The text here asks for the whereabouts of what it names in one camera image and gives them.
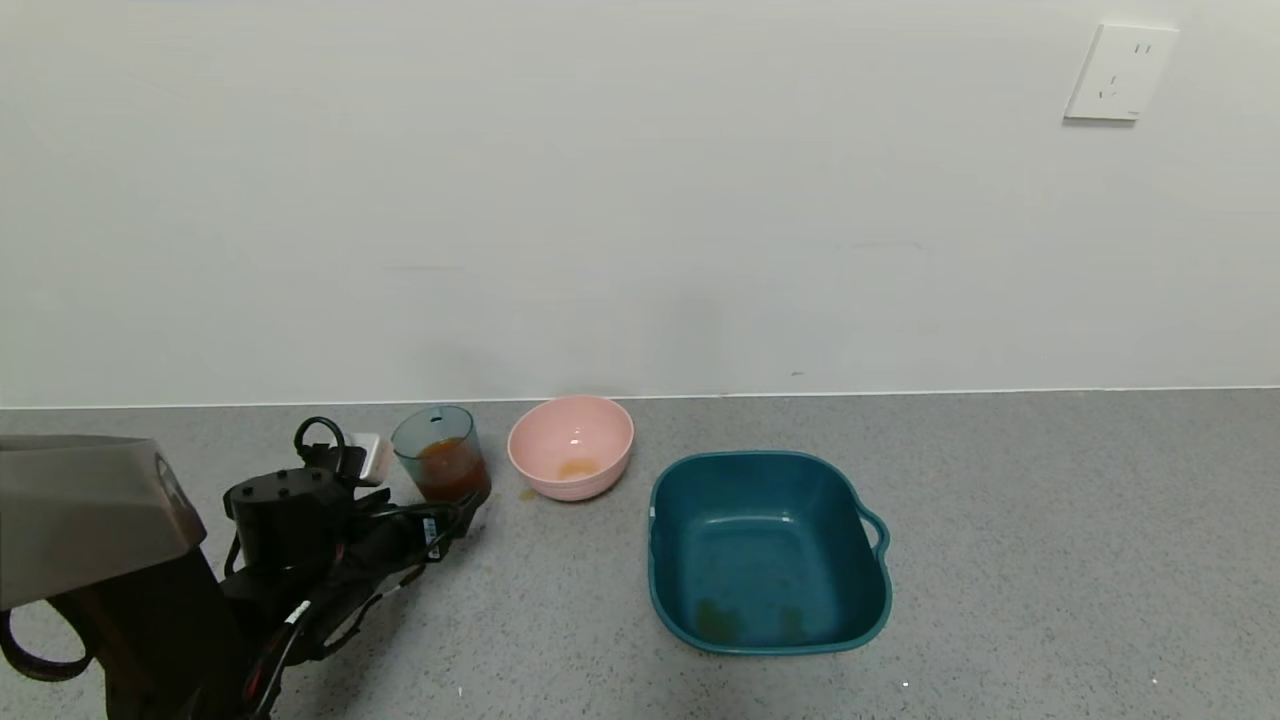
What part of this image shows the teal plastic basin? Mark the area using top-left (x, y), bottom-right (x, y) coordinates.
top-left (648, 451), bottom-right (892, 657)

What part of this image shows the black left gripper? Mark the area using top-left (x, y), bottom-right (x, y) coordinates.
top-left (351, 487), bottom-right (491, 569)

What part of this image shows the transparent teal ribbed cup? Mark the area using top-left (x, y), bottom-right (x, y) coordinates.
top-left (391, 405), bottom-right (492, 504)

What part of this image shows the pink bowl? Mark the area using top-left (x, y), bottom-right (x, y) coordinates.
top-left (507, 395), bottom-right (635, 502)

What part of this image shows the thick black sleeved cable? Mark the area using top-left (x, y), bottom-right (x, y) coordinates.
top-left (0, 600), bottom-right (96, 683)

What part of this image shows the thin black camera cable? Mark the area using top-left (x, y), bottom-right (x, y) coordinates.
top-left (293, 417), bottom-right (348, 476)

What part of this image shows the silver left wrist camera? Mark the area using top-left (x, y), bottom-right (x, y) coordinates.
top-left (345, 433), bottom-right (394, 487)

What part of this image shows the white wall socket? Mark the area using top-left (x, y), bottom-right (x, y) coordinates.
top-left (1064, 24), bottom-right (1180, 123)

